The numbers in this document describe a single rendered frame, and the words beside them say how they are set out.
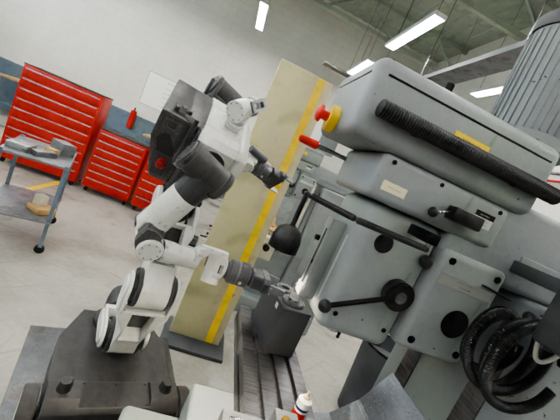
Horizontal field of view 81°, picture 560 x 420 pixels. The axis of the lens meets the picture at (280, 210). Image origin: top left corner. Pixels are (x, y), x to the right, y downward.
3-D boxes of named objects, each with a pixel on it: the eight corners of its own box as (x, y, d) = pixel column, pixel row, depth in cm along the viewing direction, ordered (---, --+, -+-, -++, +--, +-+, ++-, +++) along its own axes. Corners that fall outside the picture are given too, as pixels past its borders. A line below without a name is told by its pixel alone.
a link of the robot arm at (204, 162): (165, 183, 87) (202, 150, 85) (168, 172, 95) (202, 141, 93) (197, 211, 93) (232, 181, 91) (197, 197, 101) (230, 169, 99)
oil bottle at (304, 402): (287, 427, 90) (304, 395, 89) (286, 416, 94) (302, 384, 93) (301, 431, 91) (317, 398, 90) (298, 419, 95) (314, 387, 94)
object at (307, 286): (297, 295, 81) (333, 218, 78) (294, 287, 85) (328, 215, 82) (312, 300, 82) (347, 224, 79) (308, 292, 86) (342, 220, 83)
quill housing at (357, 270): (314, 328, 74) (377, 200, 70) (297, 288, 94) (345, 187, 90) (385, 352, 78) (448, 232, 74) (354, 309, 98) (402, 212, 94)
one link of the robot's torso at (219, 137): (122, 191, 106) (161, 107, 85) (153, 133, 130) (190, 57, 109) (206, 227, 117) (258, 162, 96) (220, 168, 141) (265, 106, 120)
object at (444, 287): (395, 347, 76) (447, 247, 72) (357, 298, 99) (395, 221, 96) (460, 369, 80) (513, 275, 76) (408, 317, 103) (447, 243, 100)
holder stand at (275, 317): (263, 352, 120) (285, 305, 117) (250, 318, 140) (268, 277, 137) (291, 357, 124) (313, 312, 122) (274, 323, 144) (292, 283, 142)
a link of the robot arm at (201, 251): (232, 254, 116) (199, 243, 108) (223, 278, 115) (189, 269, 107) (224, 250, 121) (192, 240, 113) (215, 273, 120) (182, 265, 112)
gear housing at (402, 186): (367, 195, 67) (387, 150, 66) (332, 182, 91) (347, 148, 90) (492, 252, 74) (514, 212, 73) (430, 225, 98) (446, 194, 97)
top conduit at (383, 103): (379, 115, 60) (387, 97, 59) (370, 117, 64) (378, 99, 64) (560, 207, 69) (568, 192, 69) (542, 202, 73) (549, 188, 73)
